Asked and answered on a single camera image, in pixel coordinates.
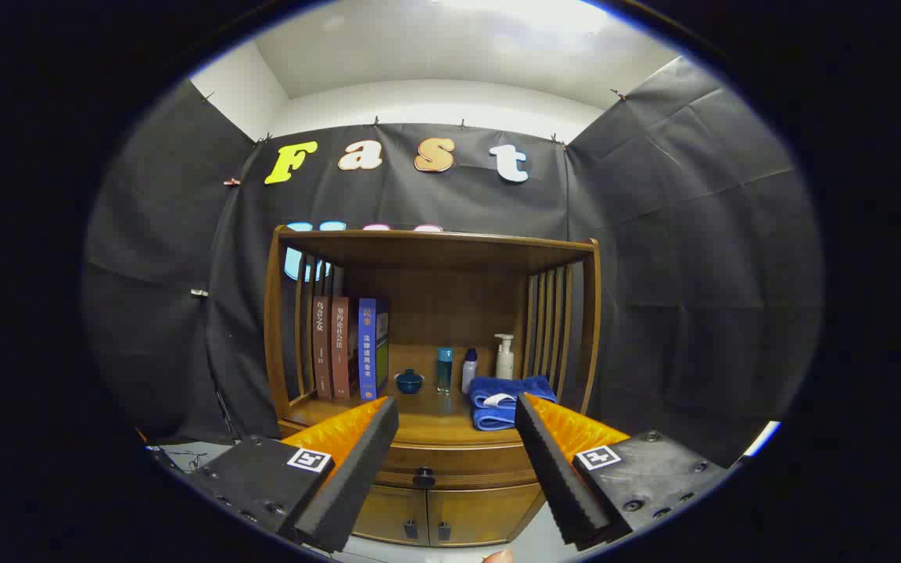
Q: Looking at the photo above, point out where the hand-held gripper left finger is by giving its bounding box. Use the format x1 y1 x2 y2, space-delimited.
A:
185 396 400 554

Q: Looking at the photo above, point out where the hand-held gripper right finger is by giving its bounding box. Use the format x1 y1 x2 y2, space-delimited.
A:
513 393 733 550

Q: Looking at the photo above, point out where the wooden drawer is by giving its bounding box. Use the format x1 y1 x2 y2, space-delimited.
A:
376 444 541 491

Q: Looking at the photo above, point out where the wooden cabinet door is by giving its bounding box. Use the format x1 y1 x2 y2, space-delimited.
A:
353 485 429 546
427 483 544 547

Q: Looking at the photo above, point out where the wooden countertop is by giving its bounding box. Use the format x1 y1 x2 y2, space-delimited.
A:
286 389 584 448

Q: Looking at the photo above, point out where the wooden cabinet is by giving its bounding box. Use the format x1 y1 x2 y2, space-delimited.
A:
263 225 601 548

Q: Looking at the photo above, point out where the folded blue towel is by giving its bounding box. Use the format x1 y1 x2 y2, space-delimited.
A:
468 375 558 432

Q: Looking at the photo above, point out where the blue book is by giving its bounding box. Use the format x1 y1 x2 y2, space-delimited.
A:
357 297 390 402

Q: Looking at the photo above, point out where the brown book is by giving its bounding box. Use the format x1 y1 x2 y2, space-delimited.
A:
311 296 334 400
331 296 354 401

